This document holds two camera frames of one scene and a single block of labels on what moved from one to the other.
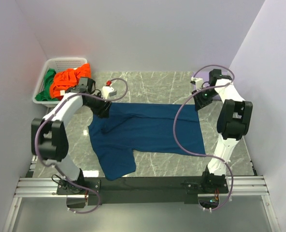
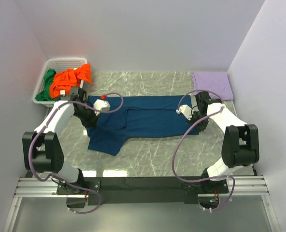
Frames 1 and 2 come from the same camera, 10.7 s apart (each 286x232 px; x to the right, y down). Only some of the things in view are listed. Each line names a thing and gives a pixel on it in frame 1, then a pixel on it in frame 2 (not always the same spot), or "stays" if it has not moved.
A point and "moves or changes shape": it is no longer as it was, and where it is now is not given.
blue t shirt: [143, 126] moves or changes shape
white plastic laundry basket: [57, 65] stays
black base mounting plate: [148, 190] stays
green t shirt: [46, 95] stays
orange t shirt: [67, 79] stays
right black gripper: [199, 102] → [202, 127]
